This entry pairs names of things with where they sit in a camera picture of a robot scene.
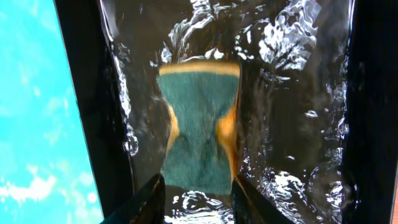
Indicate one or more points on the teal plastic tray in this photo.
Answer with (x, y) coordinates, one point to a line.
(46, 175)

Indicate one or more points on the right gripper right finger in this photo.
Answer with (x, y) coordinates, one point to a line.
(251, 207)

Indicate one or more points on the black plastic tray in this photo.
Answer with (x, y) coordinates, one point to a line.
(316, 110)

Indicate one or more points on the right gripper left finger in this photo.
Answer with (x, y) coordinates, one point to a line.
(147, 206)

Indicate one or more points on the yellow green sponge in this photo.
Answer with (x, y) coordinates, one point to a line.
(201, 98)

